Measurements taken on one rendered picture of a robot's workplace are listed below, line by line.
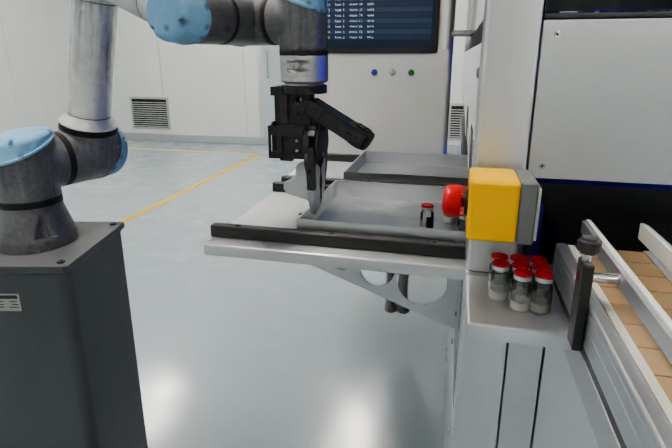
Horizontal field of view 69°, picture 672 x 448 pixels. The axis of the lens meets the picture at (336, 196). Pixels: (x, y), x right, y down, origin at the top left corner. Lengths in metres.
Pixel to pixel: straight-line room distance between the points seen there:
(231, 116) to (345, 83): 5.28
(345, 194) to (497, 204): 0.50
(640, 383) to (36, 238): 1.01
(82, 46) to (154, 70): 6.29
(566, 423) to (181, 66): 6.75
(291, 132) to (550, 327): 0.45
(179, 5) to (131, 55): 6.89
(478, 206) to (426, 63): 1.14
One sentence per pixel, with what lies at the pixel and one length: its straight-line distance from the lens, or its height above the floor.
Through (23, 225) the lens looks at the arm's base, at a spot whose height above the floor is 0.85.
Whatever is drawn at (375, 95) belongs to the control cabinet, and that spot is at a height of 1.04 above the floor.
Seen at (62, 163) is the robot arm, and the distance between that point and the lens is 1.14.
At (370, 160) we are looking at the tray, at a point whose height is 0.89.
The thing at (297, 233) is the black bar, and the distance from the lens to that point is 0.77.
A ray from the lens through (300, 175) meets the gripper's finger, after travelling 0.80.
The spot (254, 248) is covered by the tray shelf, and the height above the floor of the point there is 0.88.
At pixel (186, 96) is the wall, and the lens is 7.19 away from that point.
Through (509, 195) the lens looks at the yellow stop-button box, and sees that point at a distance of 0.57.
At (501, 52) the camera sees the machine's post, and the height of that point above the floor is 1.17.
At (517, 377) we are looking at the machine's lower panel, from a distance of 0.78.
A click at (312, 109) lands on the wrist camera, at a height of 1.08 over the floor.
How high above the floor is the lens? 1.16
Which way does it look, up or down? 16 degrees down
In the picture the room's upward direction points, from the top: straight up
